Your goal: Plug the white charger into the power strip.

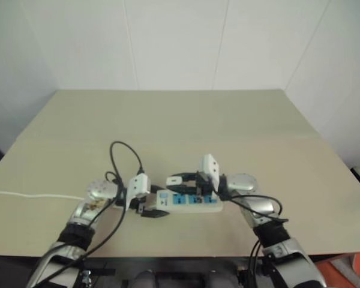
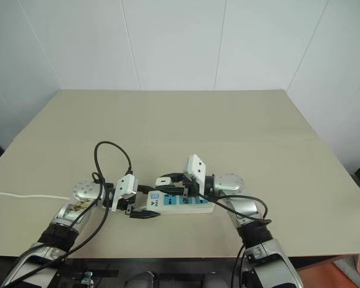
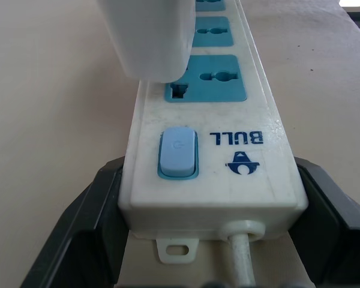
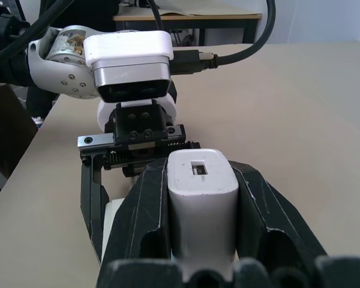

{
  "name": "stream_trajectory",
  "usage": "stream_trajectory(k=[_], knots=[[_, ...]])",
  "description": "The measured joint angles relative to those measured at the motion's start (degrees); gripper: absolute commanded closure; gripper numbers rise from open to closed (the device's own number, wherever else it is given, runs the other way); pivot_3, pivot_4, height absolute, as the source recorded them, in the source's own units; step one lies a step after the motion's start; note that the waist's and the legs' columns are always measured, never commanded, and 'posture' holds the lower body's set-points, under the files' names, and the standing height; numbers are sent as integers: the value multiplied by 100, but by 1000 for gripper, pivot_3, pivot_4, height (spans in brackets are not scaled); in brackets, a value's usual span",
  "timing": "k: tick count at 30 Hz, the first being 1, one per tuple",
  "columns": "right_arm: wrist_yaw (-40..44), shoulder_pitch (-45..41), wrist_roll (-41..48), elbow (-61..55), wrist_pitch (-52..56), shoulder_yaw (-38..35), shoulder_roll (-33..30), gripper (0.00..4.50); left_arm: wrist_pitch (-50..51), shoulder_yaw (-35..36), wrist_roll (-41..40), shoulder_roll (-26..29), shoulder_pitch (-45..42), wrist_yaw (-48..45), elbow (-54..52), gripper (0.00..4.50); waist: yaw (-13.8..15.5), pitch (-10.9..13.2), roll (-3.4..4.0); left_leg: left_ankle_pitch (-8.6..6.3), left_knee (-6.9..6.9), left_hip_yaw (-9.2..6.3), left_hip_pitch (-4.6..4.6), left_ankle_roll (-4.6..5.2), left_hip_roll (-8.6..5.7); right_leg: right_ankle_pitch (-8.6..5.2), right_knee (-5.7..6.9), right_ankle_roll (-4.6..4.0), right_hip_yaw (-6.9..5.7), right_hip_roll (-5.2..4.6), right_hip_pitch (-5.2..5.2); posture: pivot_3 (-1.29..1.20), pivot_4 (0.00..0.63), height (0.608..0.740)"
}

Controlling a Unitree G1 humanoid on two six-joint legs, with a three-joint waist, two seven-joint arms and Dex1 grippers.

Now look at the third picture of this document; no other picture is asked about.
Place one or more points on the white charger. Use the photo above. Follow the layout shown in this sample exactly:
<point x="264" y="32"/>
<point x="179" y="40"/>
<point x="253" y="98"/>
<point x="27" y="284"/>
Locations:
<point x="156" y="39"/>

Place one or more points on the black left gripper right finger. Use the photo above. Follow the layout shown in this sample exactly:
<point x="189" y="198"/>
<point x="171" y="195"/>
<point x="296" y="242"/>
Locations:
<point x="336" y="222"/>

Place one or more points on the white power strip blue sockets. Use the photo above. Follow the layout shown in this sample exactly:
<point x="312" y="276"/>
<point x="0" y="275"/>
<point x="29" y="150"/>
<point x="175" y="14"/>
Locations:
<point x="216" y="168"/>

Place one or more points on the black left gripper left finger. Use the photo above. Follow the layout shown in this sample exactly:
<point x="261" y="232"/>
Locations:
<point x="78" y="228"/>

